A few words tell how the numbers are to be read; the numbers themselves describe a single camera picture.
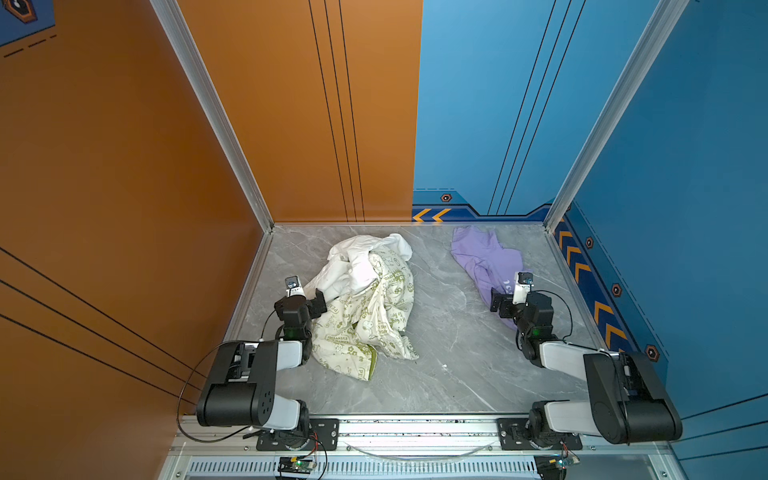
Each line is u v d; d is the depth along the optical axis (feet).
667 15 2.29
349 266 2.78
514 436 2.37
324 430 2.44
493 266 3.42
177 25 2.33
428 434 2.47
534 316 2.28
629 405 1.41
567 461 2.28
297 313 2.30
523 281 2.55
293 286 2.59
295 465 2.32
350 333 2.85
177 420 1.46
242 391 1.47
